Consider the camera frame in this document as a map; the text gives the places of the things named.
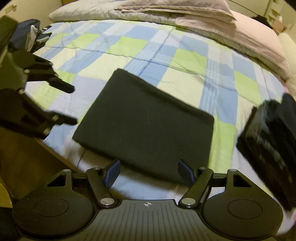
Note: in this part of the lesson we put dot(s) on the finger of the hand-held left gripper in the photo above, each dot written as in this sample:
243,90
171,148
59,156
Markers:
62,87
67,121

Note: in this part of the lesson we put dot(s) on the pink blanket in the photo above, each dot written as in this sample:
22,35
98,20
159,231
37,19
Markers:
185,11

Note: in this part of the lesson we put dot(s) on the pink pillow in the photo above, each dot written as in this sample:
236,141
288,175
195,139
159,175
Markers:
254,39

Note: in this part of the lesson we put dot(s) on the white striped quilt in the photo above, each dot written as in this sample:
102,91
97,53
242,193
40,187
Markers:
81,14

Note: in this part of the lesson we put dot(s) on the white shelf unit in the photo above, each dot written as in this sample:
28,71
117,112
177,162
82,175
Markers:
278,14

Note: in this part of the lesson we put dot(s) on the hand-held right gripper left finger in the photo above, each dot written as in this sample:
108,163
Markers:
113,173

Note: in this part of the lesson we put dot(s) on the stack of folded black clothes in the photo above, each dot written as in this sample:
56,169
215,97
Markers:
266,139

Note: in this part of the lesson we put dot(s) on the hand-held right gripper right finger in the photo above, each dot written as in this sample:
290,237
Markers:
186,172

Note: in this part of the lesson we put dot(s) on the dark grey garment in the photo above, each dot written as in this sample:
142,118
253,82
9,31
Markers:
143,120

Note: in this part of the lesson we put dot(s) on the pile of mixed clothes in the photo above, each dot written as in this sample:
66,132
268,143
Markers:
23,30

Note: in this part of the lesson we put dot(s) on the checked bed sheet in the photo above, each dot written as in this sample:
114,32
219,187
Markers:
161,58

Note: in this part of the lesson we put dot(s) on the cream pillow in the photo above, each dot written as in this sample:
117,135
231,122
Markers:
288,53

